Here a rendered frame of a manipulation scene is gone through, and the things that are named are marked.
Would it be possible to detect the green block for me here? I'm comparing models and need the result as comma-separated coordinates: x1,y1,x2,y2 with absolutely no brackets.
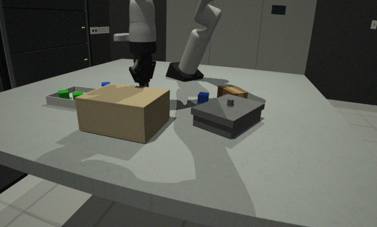
58,89,70,99
72,91,83,100

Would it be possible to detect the brown cardboard box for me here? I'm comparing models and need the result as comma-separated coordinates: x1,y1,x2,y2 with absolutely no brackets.
217,85,248,98

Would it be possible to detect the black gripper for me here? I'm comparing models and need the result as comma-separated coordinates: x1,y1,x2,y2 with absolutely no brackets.
129,41,156,87

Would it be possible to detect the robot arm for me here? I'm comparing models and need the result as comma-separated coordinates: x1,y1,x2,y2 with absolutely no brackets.
113,0,221,75

